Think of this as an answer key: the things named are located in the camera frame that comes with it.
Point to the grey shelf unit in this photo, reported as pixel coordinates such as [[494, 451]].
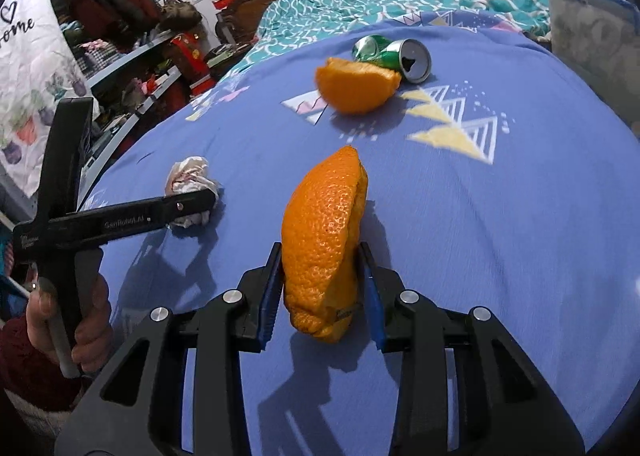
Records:
[[120, 68]]

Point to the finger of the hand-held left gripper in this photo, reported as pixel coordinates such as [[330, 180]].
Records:
[[192, 206]]

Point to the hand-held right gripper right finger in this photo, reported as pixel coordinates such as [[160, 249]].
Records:
[[372, 301]]

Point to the brown handbag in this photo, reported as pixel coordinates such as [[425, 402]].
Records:
[[180, 13]]

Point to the clear plastic storage bins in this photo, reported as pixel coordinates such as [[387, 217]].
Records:
[[590, 35]]

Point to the red clothes pile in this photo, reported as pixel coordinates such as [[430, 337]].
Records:
[[115, 5]]

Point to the red bag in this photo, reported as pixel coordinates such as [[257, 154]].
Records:
[[190, 58]]

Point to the orange peel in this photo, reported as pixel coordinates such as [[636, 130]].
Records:
[[320, 236], [355, 88]]

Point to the white printed cloth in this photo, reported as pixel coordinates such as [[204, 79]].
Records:
[[30, 75]]

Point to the person's left forearm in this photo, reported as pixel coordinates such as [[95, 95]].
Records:
[[30, 376]]

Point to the white red wrapper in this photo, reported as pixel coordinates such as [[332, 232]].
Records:
[[190, 173]]

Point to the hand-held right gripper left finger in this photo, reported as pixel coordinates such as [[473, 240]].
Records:
[[270, 296]]

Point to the person's left hand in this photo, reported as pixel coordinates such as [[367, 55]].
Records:
[[95, 326]]

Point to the crushed green can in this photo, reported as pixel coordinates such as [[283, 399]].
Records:
[[380, 53]]

